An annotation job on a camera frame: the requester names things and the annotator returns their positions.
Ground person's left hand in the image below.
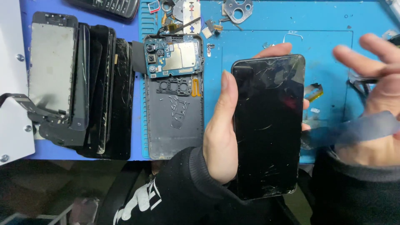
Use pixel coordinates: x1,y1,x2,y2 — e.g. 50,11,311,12
202,43,311,185

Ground person's right hand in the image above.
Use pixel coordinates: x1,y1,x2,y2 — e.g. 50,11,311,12
332,33,400,167

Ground dark metal tweezers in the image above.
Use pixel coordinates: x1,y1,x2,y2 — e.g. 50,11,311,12
347,70,400,96

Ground translucent grey plastic strip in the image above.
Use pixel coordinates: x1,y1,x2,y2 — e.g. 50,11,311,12
301,111,400,150

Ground black cracked smartphone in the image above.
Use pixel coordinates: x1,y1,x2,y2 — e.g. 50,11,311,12
231,54,306,201

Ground razor blade with yellow residue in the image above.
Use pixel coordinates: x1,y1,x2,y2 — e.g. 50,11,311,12
304,82,324,103

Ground blue silicone repair mat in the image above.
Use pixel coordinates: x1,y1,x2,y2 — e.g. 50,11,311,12
138,0,400,164

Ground blue phone circuit board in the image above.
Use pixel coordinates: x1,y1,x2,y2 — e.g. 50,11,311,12
143,35,204,79

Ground group of tiny screws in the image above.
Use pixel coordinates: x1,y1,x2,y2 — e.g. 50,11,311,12
159,95,190,117

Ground grey opened phone housing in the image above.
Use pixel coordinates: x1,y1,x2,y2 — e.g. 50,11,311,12
143,34,205,161

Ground red white card tray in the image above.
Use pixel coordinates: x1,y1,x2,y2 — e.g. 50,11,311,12
147,1,161,14

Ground black tape sheet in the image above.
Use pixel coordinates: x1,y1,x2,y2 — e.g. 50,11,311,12
131,40,148,74

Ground black keypad phone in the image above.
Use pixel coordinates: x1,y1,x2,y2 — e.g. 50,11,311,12
66,0,140,20

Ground pile of broken phone screens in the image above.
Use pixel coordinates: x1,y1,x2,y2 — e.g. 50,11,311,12
27,11,136,161

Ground pink object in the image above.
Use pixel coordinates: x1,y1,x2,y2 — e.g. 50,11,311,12
68,196,100,225

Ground white panel with screws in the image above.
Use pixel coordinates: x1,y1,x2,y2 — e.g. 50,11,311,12
0,0,36,166

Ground thin metal wire bracket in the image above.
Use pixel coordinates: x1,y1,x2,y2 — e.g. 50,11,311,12
282,31,304,44

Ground silver camera lens frame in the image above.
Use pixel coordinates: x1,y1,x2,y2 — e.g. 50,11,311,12
223,0,254,24

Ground orange flex cable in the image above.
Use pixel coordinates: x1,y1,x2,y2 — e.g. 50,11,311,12
191,78,202,98

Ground black flex ribbon cable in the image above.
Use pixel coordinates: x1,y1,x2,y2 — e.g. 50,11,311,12
156,17,201,35

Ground black plastic camera bracket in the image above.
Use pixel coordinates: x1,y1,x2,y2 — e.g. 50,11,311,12
156,78,193,96

